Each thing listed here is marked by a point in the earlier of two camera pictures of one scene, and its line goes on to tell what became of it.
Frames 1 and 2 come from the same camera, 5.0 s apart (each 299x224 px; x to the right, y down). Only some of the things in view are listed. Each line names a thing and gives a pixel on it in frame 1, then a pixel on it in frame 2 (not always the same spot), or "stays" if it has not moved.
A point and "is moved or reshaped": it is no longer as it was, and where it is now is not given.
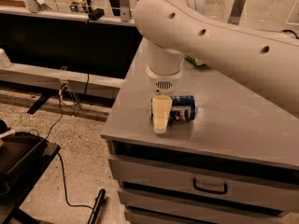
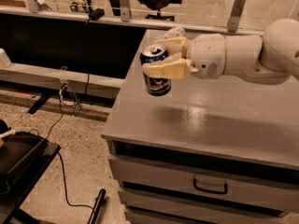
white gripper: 163,82 -> 206,57
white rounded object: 5,61 stays
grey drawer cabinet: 235,162 stays
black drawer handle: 210,191 stays
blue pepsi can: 183,108 is moved or reshaped
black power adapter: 95,14 stays
